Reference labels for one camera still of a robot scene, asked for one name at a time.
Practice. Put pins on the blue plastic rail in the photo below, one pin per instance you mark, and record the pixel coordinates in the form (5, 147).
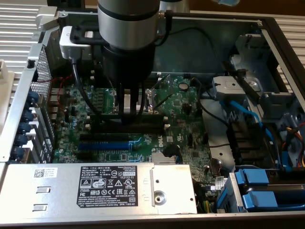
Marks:
(221, 200)

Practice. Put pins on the grey metal drive cage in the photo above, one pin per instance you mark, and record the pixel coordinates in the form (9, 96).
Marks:
(274, 100)

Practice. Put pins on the green RAM stick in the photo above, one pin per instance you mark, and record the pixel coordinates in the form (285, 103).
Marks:
(104, 119)

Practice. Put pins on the green motherboard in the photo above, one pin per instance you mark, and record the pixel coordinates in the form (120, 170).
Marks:
(181, 119)

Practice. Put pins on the blue card retention clip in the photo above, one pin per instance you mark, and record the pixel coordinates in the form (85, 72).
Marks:
(32, 97)
(17, 152)
(25, 127)
(13, 162)
(28, 116)
(21, 140)

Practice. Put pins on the blue drive caddy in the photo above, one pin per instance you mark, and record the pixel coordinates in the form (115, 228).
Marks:
(262, 200)
(255, 177)

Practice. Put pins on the short black expansion slot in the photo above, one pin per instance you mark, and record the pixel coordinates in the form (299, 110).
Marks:
(84, 156)

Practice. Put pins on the round coin cell battery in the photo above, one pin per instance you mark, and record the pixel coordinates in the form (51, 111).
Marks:
(183, 86)

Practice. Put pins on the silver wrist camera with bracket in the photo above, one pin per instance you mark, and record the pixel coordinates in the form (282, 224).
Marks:
(69, 47)

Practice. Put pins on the silver finned chipset heatsink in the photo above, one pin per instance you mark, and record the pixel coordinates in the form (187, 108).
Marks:
(157, 159)

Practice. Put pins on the black metal strut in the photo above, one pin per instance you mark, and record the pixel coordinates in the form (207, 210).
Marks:
(247, 87)

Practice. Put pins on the grey metal latch bracket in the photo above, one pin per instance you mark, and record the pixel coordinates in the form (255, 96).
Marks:
(228, 88)

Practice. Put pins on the black thumb screw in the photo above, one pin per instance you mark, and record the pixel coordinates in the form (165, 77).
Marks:
(31, 64)

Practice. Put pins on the silver disk bay frame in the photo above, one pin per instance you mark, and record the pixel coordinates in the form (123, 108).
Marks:
(234, 193)

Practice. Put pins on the grey metal PC case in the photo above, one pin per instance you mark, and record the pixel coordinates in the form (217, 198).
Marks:
(202, 52)

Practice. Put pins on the metal CPU socket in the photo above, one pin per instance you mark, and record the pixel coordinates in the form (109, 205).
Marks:
(151, 100)

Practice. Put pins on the long black expansion slot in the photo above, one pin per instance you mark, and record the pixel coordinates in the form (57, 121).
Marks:
(102, 137)

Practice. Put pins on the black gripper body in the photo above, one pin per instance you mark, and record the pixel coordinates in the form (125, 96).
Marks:
(128, 66)

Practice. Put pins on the blue expansion slot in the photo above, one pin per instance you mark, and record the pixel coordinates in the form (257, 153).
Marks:
(102, 145)

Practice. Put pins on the black plastic drive bracket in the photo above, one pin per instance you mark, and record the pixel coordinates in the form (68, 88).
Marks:
(247, 140)

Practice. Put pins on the silver power supply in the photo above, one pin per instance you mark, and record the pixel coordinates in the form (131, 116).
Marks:
(59, 190)

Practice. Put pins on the metal port connector block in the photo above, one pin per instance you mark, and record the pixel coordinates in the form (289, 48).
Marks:
(56, 105)

